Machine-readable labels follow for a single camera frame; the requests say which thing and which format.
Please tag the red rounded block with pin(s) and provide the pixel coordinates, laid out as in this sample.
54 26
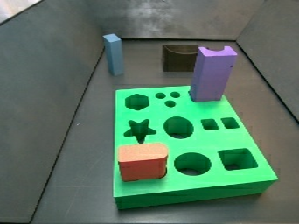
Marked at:
141 161

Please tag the green shape sorter board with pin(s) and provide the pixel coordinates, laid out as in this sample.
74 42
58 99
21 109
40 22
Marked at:
213 159

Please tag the purple notched block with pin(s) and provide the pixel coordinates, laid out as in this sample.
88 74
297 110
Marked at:
211 73

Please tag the blue rectangular block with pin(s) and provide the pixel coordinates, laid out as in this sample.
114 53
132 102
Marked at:
113 49

